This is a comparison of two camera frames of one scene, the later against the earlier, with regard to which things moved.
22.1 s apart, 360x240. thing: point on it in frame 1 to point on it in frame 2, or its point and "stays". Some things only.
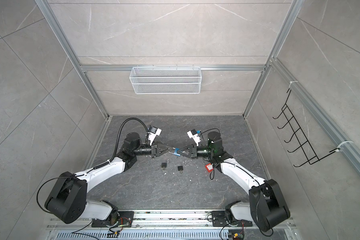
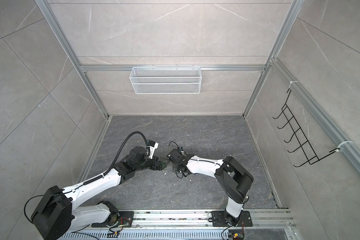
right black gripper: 186,148 to 175,166
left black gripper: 165,145 to 156,166
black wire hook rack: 311,156 stays
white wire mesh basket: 166,80 stays
